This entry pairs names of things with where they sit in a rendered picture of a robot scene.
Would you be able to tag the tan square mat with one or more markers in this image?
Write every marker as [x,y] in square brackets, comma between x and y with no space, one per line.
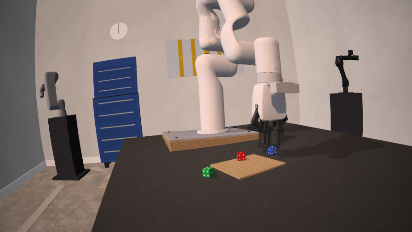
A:
[252,165]

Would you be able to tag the green die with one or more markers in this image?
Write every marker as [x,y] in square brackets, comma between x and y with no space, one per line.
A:
[208,172]

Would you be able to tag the red die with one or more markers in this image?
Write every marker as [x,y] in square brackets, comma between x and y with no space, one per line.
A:
[241,156]

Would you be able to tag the blue die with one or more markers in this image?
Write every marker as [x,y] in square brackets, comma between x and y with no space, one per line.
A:
[271,150]

